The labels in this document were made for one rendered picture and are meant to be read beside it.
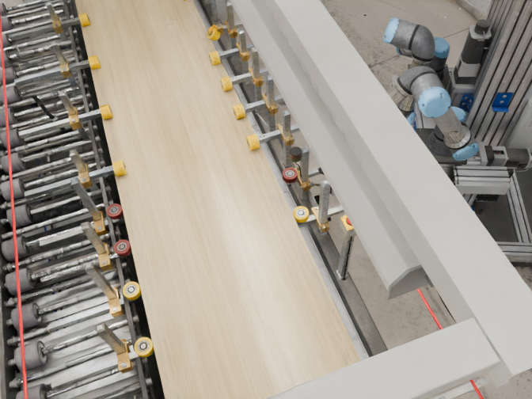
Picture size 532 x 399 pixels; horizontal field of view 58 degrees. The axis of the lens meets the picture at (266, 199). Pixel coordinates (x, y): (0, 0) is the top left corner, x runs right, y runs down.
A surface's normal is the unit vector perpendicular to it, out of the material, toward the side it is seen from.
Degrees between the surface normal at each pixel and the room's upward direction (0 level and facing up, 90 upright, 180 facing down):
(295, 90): 61
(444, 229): 0
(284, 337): 0
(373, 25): 0
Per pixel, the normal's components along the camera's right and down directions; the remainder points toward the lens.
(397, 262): -0.84, 0.00
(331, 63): -0.05, -0.56
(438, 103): 0.11, 0.75
